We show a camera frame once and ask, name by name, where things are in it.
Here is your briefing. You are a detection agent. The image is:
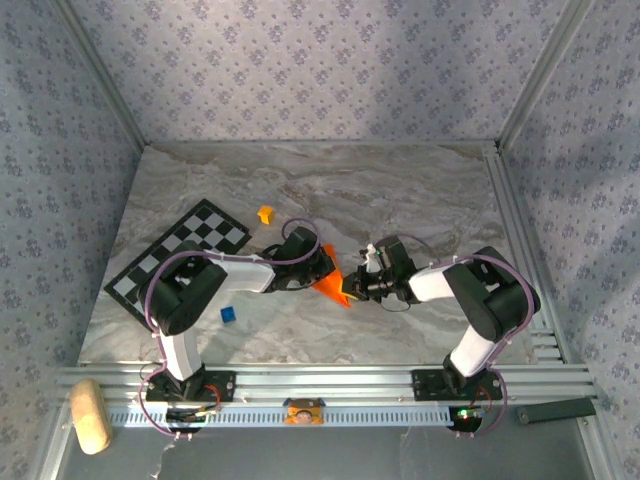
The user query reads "orange cloth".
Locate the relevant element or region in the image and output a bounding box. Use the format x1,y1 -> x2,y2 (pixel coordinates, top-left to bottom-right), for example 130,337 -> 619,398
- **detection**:
312,243 -> 354,309

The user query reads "black white checkerboard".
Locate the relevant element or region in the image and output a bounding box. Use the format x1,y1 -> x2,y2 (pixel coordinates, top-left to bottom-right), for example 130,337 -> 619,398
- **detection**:
103,198 -> 250,335

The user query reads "orange cartoon figure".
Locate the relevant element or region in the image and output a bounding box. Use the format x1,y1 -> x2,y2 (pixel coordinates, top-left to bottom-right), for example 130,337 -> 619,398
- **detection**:
282,397 -> 326,427

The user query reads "black controller board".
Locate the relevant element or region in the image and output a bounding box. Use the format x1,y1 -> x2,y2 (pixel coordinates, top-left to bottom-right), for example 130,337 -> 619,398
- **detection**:
447,405 -> 489,434
164,405 -> 221,435

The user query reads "black flat bar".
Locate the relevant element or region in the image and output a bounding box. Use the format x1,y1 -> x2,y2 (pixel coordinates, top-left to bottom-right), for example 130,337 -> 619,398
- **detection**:
516,397 -> 598,426

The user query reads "tan cork block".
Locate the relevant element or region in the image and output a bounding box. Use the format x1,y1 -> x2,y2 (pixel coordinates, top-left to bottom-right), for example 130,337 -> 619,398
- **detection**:
68,378 -> 114,456

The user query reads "thin black cable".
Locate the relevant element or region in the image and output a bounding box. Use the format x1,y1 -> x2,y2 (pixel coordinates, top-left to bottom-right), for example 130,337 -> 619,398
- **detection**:
377,294 -> 414,314
262,243 -> 312,294

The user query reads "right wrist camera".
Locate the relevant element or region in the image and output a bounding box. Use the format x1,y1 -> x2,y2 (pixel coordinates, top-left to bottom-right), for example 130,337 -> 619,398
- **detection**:
360,243 -> 382,275

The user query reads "wide aluminium rail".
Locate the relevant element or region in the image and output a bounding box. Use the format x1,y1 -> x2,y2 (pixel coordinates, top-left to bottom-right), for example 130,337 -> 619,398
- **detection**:
54,363 -> 599,407

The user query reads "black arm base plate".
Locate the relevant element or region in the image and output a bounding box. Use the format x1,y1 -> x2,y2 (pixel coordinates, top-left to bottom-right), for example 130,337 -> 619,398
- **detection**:
410,368 -> 504,403
144,369 -> 237,404

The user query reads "white slotted cable duct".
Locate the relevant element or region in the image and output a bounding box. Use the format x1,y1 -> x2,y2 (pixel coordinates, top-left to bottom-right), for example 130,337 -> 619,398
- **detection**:
107,405 -> 456,429

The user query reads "slotted aluminium side rail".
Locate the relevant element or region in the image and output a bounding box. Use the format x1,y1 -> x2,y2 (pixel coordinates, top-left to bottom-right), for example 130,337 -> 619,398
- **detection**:
482,144 -> 571,365

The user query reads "purple cable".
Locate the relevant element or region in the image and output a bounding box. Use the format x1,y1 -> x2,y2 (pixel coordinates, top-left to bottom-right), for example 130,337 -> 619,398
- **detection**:
138,217 -> 322,442
374,233 -> 544,441

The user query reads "aluminium frame post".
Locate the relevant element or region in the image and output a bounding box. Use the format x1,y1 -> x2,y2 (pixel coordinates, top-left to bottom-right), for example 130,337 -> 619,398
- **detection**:
52,0 -> 151,149
579,414 -> 621,480
37,404 -> 71,480
497,0 -> 597,151

